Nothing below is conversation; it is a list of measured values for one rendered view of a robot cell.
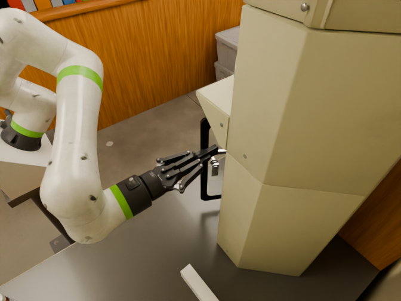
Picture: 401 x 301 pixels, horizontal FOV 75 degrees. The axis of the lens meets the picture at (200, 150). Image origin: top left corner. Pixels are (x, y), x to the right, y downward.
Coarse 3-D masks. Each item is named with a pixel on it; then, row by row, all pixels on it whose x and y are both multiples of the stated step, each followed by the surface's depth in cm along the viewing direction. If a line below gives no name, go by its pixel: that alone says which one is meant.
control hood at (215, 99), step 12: (216, 84) 58; (228, 84) 58; (204, 96) 55; (216, 96) 55; (228, 96) 55; (204, 108) 57; (216, 108) 53; (228, 108) 52; (216, 120) 55; (228, 120) 51; (216, 132) 57; (228, 132) 54
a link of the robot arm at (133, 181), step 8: (136, 176) 64; (120, 184) 63; (128, 184) 62; (136, 184) 62; (144, 184) 64; (128, 192) 61; (136, 192) 62; (144, 192) 62; (128, 200) 61; (136, 200) 61; (144, 200) 62; (136, 208) 62; (144, 208) 64
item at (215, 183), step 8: (216, 144) 77; (224, 152) 80; (216, 160) 82; (224, 160) 83; (208, 168) 85; (208, 176) 88; (216, 176) 88; (208, 184) 91; (216, 184) 92; (208, 192) 95; (216, 192) 96
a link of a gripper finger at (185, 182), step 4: (200, 164) 71; (196, 168) 70; (200, 168) 70; (192, 172) 69; (196, 172) 69; (200, 172) 71; (188, 176) 68; (192, 176) 68; (196, 176) 70; (184, 180) 67; (188, 180) 68; (192, 180) 70; (180, 184) 66; (184, 184) 66; (188, 184) 69; (180, 188) 66; (180, 192) 67
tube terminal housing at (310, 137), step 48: (240, 48) 40; (288, 48) 33; (336, 48) 31; (384, 48) 30; (240, 96) 45; (288, 96) 36; (336, 96) 35; (384, 96) 34; (240, 144) 52; (288, 144) 43; (336, 144) 42; (384, 144) 40; (240, 192) 61; (288, 192) 52; (336, 192) 51; (240, 240) 73; (288, 240) 67
